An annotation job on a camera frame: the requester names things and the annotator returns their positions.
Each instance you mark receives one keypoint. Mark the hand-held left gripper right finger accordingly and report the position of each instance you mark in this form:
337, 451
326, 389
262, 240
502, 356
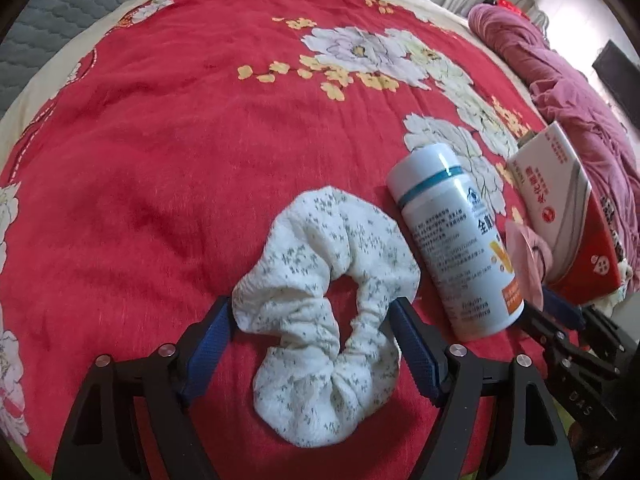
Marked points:
415, 350

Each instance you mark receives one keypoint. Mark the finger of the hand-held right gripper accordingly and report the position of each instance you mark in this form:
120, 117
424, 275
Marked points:
562, 305
540, 325

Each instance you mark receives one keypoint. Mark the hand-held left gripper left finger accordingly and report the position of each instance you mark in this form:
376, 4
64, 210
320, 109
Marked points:
207, 350

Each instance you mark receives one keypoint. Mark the pink scrunchie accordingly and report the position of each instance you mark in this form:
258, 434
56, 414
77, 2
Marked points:
522, 260

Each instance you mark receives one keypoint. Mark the white floral scrunchie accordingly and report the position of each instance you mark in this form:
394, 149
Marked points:
310, 240

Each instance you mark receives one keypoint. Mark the white supplement bottle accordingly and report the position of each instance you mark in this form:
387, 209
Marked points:
450, 240

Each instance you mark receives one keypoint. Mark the red and white carton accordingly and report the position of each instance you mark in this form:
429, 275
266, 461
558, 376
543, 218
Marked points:
550, 180

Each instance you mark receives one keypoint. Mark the pink quilt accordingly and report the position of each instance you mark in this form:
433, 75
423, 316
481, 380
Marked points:
575, 100

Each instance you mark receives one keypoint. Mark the red floral blanket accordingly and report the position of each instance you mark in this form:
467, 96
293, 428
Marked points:
150, 135

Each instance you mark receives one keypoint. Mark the black television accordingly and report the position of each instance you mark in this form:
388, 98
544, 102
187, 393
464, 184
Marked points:
620, 80

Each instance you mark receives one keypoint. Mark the red gift bag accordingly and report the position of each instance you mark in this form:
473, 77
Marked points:
507, 6

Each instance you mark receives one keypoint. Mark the beige bed sheet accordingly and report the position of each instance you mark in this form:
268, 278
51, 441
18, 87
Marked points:
55, 67

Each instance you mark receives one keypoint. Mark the grey quilted headboard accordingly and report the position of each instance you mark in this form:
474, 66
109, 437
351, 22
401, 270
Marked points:
60, 5

